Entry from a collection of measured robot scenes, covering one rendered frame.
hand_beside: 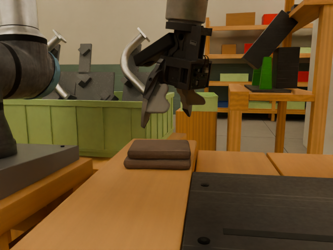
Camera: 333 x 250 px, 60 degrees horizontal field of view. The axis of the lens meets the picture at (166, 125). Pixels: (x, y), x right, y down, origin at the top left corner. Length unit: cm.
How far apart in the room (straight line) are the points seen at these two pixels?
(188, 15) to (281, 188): 32
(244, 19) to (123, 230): 649
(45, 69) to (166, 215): 49
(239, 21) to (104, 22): 332
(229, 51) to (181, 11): 608
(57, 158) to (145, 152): 24
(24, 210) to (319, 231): 41
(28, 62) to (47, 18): 793
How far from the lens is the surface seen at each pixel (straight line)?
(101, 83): 116
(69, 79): 123
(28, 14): 73
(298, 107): 680
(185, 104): 65
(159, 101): 54
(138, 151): 42
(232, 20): 670
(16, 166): 53
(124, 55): 113
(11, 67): 63
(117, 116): 85
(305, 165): 57
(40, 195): 55
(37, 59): 69
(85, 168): 66
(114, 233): 28
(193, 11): 54
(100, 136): 88
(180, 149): 43
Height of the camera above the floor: 104
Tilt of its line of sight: 10 degrees down
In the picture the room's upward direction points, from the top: straight up
